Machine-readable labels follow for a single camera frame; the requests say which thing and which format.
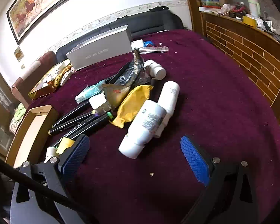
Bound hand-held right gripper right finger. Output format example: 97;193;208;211
180;135;264;224

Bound black item on sofa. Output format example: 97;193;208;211
149;6;170;12

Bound framed horse painting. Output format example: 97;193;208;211
7;0;99;45

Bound black cable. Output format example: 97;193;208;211
0;153;95;224

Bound maroon velvet tablecloth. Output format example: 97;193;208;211
13;29;280;224

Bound small yellow box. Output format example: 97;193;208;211
242;15;258;27

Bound clear blister strips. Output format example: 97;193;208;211
139;46;169;53

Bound white car key fob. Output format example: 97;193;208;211
60;70;73;86

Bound white power adapter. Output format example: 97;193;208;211
131;40;144;50

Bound wooden glass cabinet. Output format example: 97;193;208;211
0;61;14;159

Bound white green tumbler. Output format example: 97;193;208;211
247;0;262;18

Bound white bottle green label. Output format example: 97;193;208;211
143;59;167;80
44;147;60;164

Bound red item on counter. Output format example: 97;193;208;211
232;3;246;14

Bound slender white plastic bottle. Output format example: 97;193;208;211
153;81;181;139

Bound brown fabric armchair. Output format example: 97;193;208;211
11;51;57;109

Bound yellow wall label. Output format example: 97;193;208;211
14;47;24;62

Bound leaf patterned blanket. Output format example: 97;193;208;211
9;115;26;134

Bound black gold patterned packet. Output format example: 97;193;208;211
105;48;147;89

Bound teal white tissue packet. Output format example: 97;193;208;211
75;84;106;104

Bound large white plastic bottle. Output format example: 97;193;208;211
118;99;167;160

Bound gold foil box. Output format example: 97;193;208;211
28;59;73;100

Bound black leather sofa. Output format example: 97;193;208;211
55;9;184;63

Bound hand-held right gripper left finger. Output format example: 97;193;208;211
9;134;94;224

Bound small yellow jar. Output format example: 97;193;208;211
57;137;75;155

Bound green cloth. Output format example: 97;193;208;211
14;103;28;120

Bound brown foil packet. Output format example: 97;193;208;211
93;83;131;115

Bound brown cardboard box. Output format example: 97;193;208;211
5;105;59;168

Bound grey cardboard shoe box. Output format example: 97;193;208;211
66;25;133;71

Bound yellow packet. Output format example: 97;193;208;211
109;85;154;129

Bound black marker green tip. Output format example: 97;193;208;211
61;112;114;143

